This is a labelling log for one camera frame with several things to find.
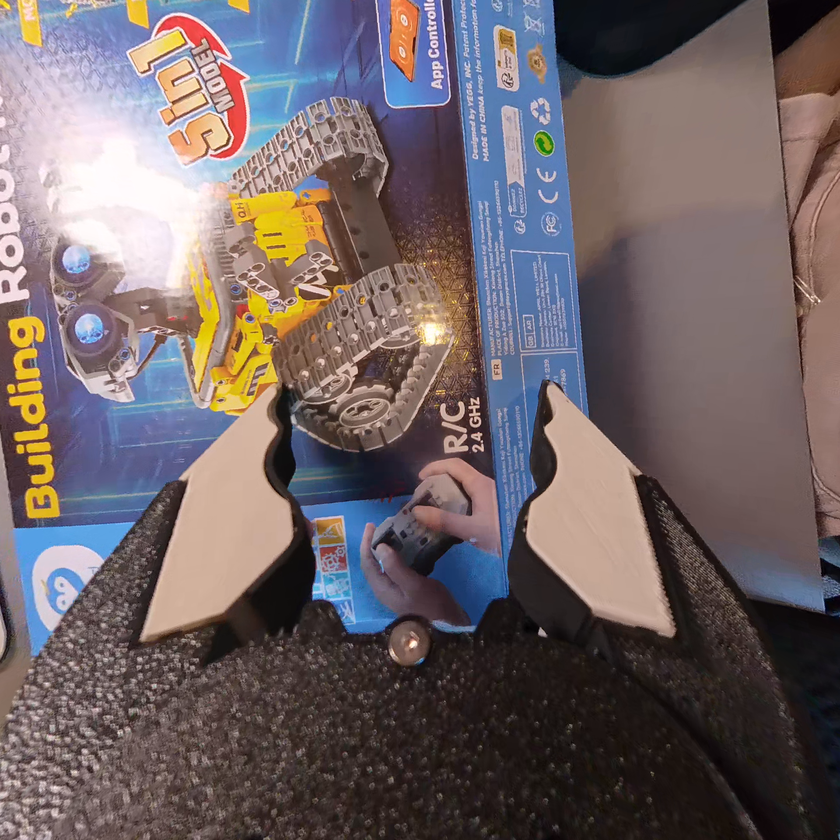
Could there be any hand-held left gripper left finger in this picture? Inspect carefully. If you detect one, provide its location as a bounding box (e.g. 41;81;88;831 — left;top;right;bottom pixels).
139;384;316;647

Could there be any blue cardboard kit box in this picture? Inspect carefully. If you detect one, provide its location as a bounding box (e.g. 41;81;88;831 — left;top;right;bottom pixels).
0;0;589;657

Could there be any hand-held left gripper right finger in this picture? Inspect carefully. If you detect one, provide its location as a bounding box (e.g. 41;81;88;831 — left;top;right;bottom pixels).
508;379;677;647

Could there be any black office chair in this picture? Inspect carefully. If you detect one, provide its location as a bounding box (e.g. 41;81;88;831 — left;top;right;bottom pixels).
554;0;777;76

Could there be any grey desk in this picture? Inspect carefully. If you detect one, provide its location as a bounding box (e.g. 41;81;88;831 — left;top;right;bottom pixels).
561;0;826;614

